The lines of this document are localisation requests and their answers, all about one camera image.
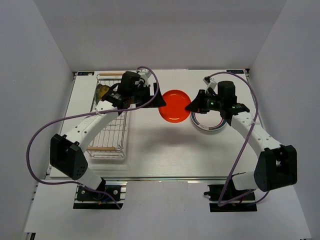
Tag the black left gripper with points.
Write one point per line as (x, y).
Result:
(158, 102)

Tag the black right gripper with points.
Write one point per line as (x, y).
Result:
(197, 105)

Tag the orange plastic plate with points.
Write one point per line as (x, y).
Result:
(174, 112)

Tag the white plate with red characters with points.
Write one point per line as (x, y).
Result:
(210, 122)

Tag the yellow patterned dark plate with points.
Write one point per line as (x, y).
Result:
(100, 91)

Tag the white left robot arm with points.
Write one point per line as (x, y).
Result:
(67, 151)

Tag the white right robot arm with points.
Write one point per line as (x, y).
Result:
(277, 164)

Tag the blue table label right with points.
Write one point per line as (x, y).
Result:
(235, 71)

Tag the blue table label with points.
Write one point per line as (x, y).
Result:
(235, 71)
(86, 73)

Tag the blue table label left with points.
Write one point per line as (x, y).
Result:
(86, 73)

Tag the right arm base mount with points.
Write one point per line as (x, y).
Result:
(243, 204)

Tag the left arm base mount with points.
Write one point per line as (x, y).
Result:
(113, 200)

